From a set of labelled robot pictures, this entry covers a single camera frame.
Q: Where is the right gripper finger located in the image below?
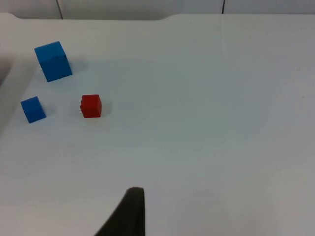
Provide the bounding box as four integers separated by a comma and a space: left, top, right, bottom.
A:
94, 187, 146, 236

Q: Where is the small blue cube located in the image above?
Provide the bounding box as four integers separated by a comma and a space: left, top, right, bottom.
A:
20, 96, 47, 124

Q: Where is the small red cube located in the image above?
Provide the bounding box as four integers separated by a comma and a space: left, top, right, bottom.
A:
80, 94, 102, 118

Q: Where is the large blue cube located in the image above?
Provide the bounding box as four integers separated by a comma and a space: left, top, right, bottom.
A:
33, 41, 73, 83

